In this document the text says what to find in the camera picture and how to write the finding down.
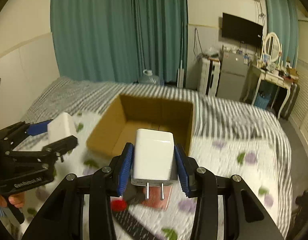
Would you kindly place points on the large green curtain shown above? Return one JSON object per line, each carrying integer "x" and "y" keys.
{"x": 115, "y": 40}

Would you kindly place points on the white bottle red cap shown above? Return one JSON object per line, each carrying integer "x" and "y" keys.
{"x": 118, "y": 205}

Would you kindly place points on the white oval vanity mirror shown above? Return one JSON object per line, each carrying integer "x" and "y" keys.
{"x": 271, "y": 48}

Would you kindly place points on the red patterned card box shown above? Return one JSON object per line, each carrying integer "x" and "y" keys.
{"x": 154, "y": 201}

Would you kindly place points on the white floor mop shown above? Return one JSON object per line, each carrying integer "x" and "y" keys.
{"x": 180, "y": 72}

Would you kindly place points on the white floral quilt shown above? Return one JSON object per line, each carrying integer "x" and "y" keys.
{"x": 248, "y": 142}

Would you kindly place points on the black remote control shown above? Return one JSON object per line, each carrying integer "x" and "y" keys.
{"x": 132, "y": 226}

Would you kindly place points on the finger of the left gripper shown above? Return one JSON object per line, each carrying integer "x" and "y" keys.
{"x": 21, "y": 130}
{"x": 57, "y": 146}

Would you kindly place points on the white louvered wardrobe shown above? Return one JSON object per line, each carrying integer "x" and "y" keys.
{"x": 300, "y": 110}

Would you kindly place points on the small white charger block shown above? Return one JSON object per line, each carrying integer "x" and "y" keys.
{"x": 61, "y": 127}

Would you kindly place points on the dark suitcase by wardrobe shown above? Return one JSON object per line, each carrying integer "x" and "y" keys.
{"x": 288, "y": 107}

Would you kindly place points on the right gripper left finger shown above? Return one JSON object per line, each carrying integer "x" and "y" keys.
{"x": 61, "y": 215}

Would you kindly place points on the clear water jug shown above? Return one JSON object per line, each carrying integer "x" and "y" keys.
{"x": 149, "y": 78}

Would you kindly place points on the person's left hand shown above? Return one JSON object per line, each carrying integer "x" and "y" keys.
{"x": 18, "y": 200}

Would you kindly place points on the white suitcase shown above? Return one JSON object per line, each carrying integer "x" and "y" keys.
{"x": 209, "y": 76}

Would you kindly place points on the white dressing table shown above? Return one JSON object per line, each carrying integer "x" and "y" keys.
{"x": 259, "y": 78}

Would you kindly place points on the white power adapter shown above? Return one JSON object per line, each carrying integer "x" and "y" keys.
{"x": 153, "y": 163}

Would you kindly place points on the grey checkered bed sheet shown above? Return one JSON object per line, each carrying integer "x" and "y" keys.
{"x": 67, "y": 95}

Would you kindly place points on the black wall television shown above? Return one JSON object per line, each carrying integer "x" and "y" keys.
{"x": 242, "y": 30}

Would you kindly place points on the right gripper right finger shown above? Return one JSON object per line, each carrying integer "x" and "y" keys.
{"x": 244, "y": 215}

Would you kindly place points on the brown cardboard box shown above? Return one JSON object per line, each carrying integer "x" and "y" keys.
{"x": 126, "y": 114}

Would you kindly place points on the narrow green window curtain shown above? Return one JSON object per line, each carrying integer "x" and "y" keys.
{"x": 283, "y": 21}

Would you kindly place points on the silver mini fridge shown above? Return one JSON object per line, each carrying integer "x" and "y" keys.
{"x": 233, "y": 73}

